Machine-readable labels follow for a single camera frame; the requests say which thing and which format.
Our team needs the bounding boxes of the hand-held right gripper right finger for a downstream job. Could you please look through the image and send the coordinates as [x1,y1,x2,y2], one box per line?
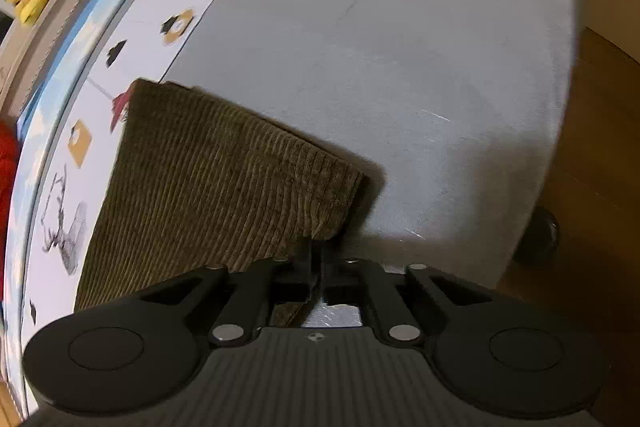
[322,247,503,345]

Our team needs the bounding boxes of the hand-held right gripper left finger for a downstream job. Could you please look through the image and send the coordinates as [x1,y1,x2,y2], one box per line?
[140,237,321,347]

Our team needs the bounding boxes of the brown corduroy pants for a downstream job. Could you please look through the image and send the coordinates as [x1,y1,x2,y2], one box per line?
[75,78,368,328]

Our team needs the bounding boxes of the black caster wheel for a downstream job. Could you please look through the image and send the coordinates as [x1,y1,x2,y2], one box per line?
[515,207,560,264]

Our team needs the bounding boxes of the red folded blanket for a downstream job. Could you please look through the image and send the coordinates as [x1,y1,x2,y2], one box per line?
[0,122,22,233]

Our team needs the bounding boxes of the light blue blanket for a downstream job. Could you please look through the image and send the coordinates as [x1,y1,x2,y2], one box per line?
[15,0,182,132]

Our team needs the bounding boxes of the window sill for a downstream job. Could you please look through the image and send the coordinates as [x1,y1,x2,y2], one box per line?
[0,0,131,118]

